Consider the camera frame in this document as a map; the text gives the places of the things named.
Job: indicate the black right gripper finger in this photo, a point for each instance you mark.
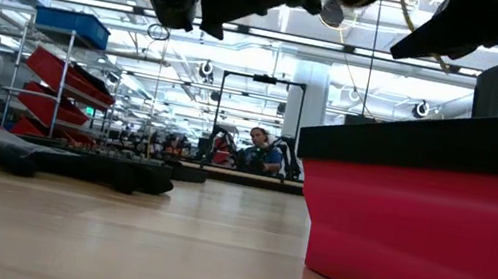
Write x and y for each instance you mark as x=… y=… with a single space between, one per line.
x=428 y=40

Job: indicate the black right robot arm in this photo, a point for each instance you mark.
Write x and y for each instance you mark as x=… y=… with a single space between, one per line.
x=487 y=93

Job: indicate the black round ceiling fixture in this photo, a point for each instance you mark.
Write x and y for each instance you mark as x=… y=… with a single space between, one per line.
x=333 y=16

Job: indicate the black framed robot workstation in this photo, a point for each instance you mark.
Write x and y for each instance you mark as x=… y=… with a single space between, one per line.
x=264 y=79

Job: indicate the person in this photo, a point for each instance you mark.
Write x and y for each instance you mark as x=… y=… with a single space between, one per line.
x=264 y=154

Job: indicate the blue plastic bin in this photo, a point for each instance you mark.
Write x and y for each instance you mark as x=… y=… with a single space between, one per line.
x=72 y=26

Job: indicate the red black collapsible box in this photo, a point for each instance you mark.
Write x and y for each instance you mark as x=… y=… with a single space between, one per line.
x=415 y=238

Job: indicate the metal rack with red bins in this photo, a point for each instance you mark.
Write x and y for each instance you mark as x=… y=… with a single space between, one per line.
x=52 y=71

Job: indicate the grey black work glove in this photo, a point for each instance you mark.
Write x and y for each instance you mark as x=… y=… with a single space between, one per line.
x=48 y=159

